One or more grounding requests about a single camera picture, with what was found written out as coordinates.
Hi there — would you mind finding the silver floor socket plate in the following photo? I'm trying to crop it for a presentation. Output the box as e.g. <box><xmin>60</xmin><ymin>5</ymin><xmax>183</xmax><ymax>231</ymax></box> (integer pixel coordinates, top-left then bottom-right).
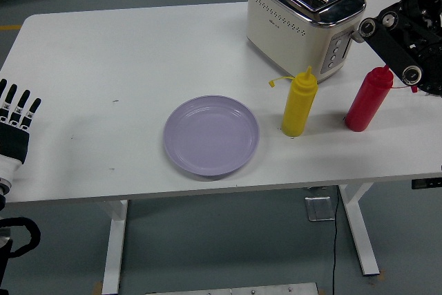
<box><xmin>304</xmin><ymin>195</ymin><xmax>336</xmax><ymax>222</ymax></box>

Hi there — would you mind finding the red squeeze bottle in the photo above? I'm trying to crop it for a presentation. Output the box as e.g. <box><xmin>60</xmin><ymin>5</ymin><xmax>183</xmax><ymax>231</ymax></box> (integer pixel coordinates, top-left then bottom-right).
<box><xmin>343</xmin><ymin>66</ymin><xmax>419</xmax><ymax>133</ymax></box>

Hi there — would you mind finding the purple round plate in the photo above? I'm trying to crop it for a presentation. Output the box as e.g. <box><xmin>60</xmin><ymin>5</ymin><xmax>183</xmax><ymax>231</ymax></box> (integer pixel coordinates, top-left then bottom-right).
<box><xmin>162</xmin><ymin>95</ymin><xmax>260</xmax><ymax>178</ymax></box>

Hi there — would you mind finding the cream and chrome toaster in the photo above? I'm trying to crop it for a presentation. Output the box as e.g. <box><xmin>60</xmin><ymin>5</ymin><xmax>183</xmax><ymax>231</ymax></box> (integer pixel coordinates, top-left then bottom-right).
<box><xmin>246</xmin><ymin>0</ymin><xmax>368</xmax><ymax>84</ymax></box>

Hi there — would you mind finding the white table leg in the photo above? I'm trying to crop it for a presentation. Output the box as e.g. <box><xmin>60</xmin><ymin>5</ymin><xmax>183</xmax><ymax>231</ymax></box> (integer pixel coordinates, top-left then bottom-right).
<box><xmin>102</xmin><ymin>200</ymin><xmax>129</xmax><ymax>295</ymax></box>
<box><xmin>338</xmin><ymin>182</ymin><xmax>381</xmax><ymax>277</ymax></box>

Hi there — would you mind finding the black floor power cable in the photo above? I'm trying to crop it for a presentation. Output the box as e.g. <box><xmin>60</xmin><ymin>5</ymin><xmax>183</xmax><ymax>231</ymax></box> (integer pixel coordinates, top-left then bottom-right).
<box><xmin>330</xmin><ymin>186</ymin><xmax>342</xmax><ymax>295</ymax></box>

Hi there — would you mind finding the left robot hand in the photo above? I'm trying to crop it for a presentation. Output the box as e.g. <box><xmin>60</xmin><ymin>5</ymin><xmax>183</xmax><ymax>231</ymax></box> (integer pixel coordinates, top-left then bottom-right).
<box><xmin>0</xmin><ymin>79</ymin><xmax>42</xmax><ymax>185</ymax></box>

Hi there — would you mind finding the black table control panel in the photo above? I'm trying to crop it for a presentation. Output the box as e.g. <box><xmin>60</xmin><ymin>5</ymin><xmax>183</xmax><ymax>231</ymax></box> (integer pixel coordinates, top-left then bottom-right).
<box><xmin>410</xmin><ymin>178</ymin><xmax>442</xmax><ymax>191</ymax></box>

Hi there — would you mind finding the yellow squeeze bottle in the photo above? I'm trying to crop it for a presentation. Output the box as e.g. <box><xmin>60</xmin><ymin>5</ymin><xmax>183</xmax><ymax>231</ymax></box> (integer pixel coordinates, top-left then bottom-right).
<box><xmin>268</xmin><ymin>66</ymin><xmax>318</xmax><ymax>137</ymax></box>

